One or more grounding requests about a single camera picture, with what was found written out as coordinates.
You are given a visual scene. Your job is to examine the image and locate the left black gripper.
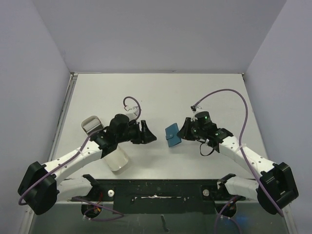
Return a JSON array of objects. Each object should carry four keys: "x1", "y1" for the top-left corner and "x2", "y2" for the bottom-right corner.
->
[{"x1": 117, "y1": 120, "x2": 156, "y2": 144}]

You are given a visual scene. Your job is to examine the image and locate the blue leather card holder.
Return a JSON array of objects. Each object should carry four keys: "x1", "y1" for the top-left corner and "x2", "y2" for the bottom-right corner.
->
[{"x1": 165, "y1": 123, "x2": 182, "y2": 148}]

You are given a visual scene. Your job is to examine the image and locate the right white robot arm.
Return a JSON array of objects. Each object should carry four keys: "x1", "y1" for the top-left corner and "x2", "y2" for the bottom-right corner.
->
[{"x1": 177, "y1": 111, "x2": 299, "y2": 215}]

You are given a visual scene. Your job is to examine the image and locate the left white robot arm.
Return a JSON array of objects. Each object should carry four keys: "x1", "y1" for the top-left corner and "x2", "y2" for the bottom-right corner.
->
[{"x1": 18, "y1": 113, "x2": 157, "y2": 215}]

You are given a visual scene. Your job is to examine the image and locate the white oblong plastic tray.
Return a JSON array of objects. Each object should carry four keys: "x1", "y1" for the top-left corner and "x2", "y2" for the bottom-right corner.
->
[{"x1": 81, "y1": 116, "x2": 129, "y2": 172}]

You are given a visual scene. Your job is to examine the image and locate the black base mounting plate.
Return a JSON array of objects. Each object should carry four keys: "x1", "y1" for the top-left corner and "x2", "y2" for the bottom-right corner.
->
[{"x1": 82, "y1": 174, "x2": 232, "y2": 215}]

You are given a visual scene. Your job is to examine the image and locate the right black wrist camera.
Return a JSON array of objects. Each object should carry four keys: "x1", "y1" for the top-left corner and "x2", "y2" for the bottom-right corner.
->
[{"x1": 191, "y1": 105, "x2": 213, "y2": 128}]

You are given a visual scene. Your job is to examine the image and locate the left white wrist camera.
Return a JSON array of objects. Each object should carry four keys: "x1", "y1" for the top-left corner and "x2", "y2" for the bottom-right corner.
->
[{"x1": 124, "y1": 106, "x2": 141, "y2": 121}]

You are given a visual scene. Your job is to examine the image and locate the aluminium left side rail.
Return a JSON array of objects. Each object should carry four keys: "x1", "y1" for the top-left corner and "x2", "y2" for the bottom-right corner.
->
[{"x1": 48, "y1": 73, "x2": 78, "y2": 162}]

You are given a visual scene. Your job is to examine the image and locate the aluminium rail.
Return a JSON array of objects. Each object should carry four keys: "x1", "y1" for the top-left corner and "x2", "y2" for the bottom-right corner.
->
[
  {"x1": 26, "y1": 195, "x2": 290, "y2": 234},
  {"x1": 48, "y1": 73, "x2": 78, "y2": 162}
]

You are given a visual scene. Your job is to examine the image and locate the aluminium front rail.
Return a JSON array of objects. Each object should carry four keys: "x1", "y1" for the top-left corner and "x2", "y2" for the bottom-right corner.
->
[{"x1": 26, "y1": 195, "x2": 290, "y2": 234}]

